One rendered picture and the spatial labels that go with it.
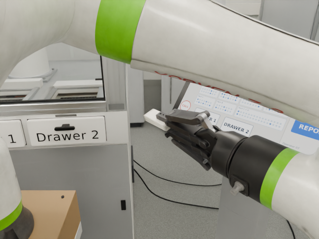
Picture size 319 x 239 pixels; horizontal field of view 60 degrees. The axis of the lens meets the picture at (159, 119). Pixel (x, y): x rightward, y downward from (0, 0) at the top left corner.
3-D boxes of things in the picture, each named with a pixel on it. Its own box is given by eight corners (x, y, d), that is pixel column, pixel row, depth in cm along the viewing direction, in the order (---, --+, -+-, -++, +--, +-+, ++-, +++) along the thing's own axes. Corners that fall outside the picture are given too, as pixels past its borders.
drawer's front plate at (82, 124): (106, 142, 111) (103, 117, 106) (31, 146, 108) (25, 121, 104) (106, 140, 113) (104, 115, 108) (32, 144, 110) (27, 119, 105)
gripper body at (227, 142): (227, 154, 40) (181, 132, 46) (230, 192, 45) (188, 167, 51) (256, 127, 43) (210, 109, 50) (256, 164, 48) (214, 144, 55)
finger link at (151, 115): (165, 129, 55) (164, 126, 54) (144, 117, 60) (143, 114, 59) (175, 121, 56) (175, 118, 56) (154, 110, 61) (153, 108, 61)
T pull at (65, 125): (74, 130, 103) (74, 127, 103) (54, 131, 103) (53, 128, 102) (76, 125, 107) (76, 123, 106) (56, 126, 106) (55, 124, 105)
